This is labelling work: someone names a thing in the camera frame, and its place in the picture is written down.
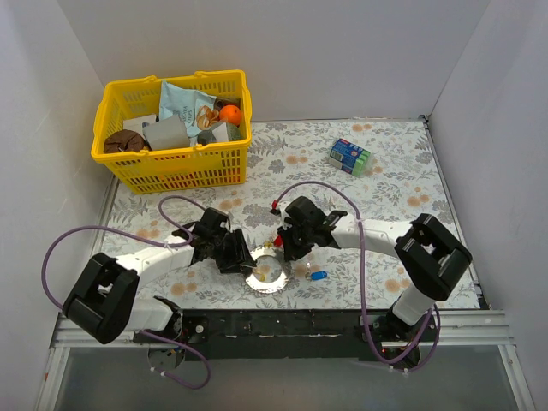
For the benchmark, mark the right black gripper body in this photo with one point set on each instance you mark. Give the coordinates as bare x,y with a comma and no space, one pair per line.
292,241

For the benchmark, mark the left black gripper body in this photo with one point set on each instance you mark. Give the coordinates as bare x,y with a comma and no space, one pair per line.
233,255

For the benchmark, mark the silver key with blue tag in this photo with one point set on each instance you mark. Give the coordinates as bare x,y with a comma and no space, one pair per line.
308,272

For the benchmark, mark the blue key tag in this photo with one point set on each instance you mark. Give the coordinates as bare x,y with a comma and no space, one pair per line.
318,275

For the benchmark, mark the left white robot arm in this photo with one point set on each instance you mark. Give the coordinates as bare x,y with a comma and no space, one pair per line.
104,300

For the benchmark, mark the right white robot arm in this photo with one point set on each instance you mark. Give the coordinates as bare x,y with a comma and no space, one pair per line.
433,258

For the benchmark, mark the yellow plastic basket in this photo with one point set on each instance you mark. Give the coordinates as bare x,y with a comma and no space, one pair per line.
211,160

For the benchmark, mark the blue green sponge pack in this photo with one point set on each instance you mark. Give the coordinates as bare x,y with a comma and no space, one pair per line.
349,157

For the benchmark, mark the floral table mat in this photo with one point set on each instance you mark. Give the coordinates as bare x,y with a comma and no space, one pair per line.
287,160

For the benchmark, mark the grey paper cup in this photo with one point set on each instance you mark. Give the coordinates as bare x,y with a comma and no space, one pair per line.
167,134

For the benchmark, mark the brown round pastry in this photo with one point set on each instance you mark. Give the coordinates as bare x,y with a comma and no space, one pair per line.
124,141

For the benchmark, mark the orange fruit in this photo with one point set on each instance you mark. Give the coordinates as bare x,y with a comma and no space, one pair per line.
232,114

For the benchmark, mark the light blue chips bag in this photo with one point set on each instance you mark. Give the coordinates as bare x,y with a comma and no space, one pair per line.
194,108

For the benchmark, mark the white box in basket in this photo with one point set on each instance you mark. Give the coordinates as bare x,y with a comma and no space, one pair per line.
138,123

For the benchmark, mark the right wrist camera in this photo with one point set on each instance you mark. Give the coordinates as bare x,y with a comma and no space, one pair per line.
277,208

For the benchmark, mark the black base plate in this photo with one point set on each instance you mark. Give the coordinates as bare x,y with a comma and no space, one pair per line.
293,334

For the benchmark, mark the aluminium frame rail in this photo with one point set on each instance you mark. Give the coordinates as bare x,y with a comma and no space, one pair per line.
458,328

